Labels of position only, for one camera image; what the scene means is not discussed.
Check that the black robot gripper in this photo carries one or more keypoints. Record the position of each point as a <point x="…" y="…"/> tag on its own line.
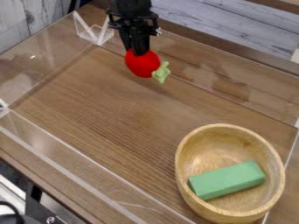
<point x="124" y="14"/>

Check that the red plush strawberry green leaf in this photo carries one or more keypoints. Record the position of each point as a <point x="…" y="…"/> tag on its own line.
<point x="147" y="66"/>

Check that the wooden bowl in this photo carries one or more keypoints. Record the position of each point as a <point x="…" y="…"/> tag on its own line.
<point x="219" y="145"/>

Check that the green rectangular block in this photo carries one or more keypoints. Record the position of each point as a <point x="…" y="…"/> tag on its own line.
<point x="225" y="180"/>

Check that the black metal table leg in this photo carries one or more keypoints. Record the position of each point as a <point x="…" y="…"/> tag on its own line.
<point x="33" y="193"/>

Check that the clear acrylic enclosure wall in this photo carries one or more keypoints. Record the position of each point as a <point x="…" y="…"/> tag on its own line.
<point x="92" y="133"/>

